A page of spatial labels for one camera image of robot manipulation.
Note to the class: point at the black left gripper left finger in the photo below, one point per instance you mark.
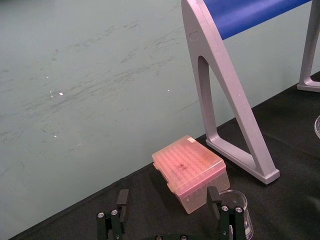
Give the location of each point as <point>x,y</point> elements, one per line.
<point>119,215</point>

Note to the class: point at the clear glass beaker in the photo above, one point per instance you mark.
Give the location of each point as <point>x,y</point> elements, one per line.
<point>237,210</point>

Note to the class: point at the pink translucent pipette tip box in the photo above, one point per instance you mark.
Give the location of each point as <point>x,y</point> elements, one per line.
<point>191,172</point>

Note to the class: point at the black table cloth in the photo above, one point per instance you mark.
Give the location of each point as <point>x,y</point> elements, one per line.
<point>275,200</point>

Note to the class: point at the grey rack with blue bar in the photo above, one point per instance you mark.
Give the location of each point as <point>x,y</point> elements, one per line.
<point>225,75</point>

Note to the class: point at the clear round glass dish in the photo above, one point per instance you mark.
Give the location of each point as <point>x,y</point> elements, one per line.
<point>317,125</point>

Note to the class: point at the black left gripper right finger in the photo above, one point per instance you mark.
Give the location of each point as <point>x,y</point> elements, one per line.
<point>228,220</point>

